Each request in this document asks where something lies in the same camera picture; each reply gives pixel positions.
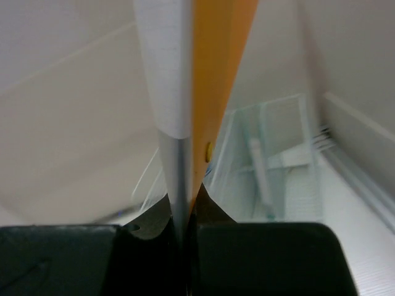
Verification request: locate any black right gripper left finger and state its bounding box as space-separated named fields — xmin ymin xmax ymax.
xmin=1 ymin=197 xmax=179 ymax=295

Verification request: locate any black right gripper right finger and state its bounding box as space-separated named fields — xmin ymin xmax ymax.
xmin=186 ymin=186 xmax=358 ymax=295

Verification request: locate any orange notebook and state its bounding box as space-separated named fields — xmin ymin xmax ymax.
xmin=132 ymin=0 xmax=259 ymax=229

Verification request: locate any green notebook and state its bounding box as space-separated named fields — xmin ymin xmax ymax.
xmin=244 ymin=123 xmax=275 ymax=221

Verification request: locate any white wire desk organizer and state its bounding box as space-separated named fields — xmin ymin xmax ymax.
xmin=132 ymin=94 xmax=323 ymax=223

